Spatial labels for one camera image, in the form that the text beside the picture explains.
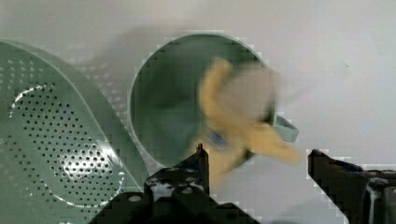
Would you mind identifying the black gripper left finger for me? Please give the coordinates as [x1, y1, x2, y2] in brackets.
[144, 143, 209, 200]

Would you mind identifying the green mug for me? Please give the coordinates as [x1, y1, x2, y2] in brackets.
[130, 34, 298, 165]

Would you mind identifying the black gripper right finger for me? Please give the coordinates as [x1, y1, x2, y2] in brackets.
[307, 149, 396, 224]

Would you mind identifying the peeled plush banana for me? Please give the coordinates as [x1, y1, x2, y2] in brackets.
[194, 58, 302, 186]

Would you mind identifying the green perforated colander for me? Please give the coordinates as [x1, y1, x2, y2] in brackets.
[0, 40, 149, 224]

